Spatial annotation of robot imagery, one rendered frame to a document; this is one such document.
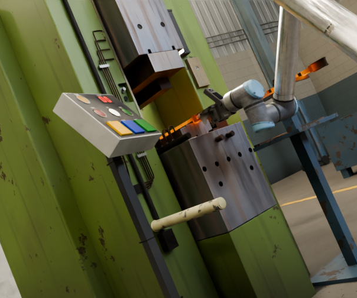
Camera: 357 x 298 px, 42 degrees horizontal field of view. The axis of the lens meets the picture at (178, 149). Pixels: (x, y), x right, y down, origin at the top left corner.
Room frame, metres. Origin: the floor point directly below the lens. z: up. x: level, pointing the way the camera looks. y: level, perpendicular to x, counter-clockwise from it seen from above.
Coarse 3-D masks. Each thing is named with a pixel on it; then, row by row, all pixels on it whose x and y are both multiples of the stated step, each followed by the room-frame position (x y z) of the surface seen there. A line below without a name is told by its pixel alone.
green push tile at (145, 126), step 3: (135, 120) 1.76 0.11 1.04; (138, 120) 1.78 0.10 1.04; (141, 120) 1.80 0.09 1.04; (138, 123) 1.76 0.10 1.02; (141, 123) 1.77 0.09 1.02; (144, 123) 1.79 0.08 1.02; (147, 123) 1.82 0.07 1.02; (141, 126) 1.75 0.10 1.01; (144, 126) 1.76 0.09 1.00; (147, 126) 1.78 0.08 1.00; (150, 126) 1.81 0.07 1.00; (144, 129) 1.75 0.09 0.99; (147, 129) 1.75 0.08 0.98; (150, 129) 1.77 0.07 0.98; (153, 129) 1.79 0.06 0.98
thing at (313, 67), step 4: (320, 60) 2.35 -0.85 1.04; (324, 60) 2.33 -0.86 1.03; (312, 64) 2.39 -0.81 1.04; (316, 64) 2.37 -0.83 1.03; (320, 64) 2.36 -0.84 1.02; (324, 64) 2.34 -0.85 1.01; (308, 68) 2.39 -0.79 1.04; (312, 68) 2.39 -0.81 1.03; (316, 68) 2.38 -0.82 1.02; (320, 68) 2.36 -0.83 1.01; (304, 72) 2.42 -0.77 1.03; (308, 72) 2.40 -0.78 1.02; (296, 76) 2.46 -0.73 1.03; (272, 88) 2.58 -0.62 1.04; (268, 92) 2.61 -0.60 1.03
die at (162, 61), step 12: (144, 60) 2.14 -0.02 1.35; (156, 60) 2.14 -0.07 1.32; (168, 60) 2.19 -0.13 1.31; (180, 60) 2.24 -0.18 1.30; (132, 72) 2.23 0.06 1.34; (144, 72) 2.17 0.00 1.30; (156, 72) 2.13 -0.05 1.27; (168, 72) 2.23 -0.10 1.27; (132, 84) 2.25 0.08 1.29; (144, 84) 2.25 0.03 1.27
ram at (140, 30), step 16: (96, 0) 2.18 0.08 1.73; (112, 0) 2.10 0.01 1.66; (128, 0) 2.14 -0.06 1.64; (144, 0) 2.20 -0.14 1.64; (160, 0) 2.27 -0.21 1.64; (112, 16) 2.13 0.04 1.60; (128, 16) 2.11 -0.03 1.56; (144, 16) 2.17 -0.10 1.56; (160, 16) 2.24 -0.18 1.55; (112, 32) 2.17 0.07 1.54; (128, 32) 2.09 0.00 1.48; (144, 32) 2.14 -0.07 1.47; (160, 32) 2.21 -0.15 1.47; (176, 32) 2.28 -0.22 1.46; (128, 48) 2.12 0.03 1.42; (144, 48) 2.12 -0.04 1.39; (160, 48) 2.18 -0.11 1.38; (176, 48) 2.25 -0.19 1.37; (128, 64) 2.16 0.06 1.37
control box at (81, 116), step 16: (64, 96) 1.58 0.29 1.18; (96, 96) 1.75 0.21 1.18; (112, 96) 1.87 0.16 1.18; (64, 112) 1.59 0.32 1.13; (80, 112) 1.57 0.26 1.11; (80, 128) 1.58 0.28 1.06; (96, 128) 1.56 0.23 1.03; (96, 144) 1.57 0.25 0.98; (112, 144) 1.54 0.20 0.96; (128, 144) 1.62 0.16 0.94; (144, 144) 1.75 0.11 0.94
